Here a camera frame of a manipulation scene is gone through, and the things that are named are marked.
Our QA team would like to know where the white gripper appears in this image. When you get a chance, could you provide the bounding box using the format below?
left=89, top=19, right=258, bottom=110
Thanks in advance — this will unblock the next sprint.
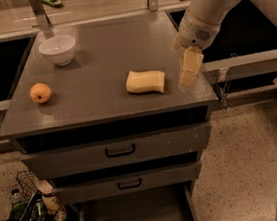
left=172, top=10, right=220, bottom=88

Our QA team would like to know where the grey middle drawer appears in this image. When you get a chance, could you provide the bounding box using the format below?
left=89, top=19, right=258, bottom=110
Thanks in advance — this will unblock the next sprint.
left=53, top=160, right=202, bottom=205

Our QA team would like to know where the black wire basket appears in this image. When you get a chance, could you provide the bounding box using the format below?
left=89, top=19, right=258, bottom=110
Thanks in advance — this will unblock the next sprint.
left=16, top=170, right=38, bottom=197

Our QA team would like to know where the yellow sponge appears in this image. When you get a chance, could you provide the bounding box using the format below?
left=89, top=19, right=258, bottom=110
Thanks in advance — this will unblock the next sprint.
left=125, top=70, right=166, bottom=94

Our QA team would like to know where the white bowl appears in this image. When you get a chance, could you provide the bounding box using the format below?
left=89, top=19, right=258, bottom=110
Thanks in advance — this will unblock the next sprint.
left=38, top=35, right=77, bottom=66

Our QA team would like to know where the grey drawer cabinet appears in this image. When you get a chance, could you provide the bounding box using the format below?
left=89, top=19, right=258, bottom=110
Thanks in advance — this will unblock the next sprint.
left=0, top=5, right=229, bottom=213

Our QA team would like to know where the cream patterned bag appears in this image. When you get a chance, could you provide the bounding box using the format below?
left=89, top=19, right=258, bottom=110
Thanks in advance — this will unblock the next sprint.
left=34, top=178, right=67, bottom=221

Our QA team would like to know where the grey drawer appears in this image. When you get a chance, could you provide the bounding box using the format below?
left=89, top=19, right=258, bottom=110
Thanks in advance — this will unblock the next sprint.
left=21, top=123, right=212, bottom=179
left=79, top=184, right=197, bottom=221
left=53, top=160, right=202, bottom=205

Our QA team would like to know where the grey top drawer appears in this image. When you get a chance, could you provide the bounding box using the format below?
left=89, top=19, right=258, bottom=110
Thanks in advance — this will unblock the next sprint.
left=21, top=123, right=212, bottom=179

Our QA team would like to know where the metal railing frame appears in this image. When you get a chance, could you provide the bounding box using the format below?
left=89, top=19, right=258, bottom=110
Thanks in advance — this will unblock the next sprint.
left=0, top=0, right=277, bottom=113

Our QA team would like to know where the grey bottom drawer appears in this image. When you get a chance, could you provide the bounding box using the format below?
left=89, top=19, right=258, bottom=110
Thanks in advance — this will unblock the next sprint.
left=79, top=184, right=197, bottom=221

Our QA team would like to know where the green snack bag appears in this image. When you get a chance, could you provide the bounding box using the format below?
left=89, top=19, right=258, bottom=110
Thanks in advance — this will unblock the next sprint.
left=9, top=194, right=46, bottom=221

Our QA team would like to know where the green tool left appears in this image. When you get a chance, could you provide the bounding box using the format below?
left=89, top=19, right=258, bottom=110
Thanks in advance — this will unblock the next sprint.
left=40, top=0, right=63, bottom=8

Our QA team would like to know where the orange fruit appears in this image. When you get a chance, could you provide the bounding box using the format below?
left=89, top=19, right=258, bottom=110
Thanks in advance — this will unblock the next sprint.
left=29, top=83, right=52, bottom=104

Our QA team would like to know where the plastic bottle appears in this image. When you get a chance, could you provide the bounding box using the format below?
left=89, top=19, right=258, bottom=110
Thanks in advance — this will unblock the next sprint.
left=10, top=188, right=23, bottom=206

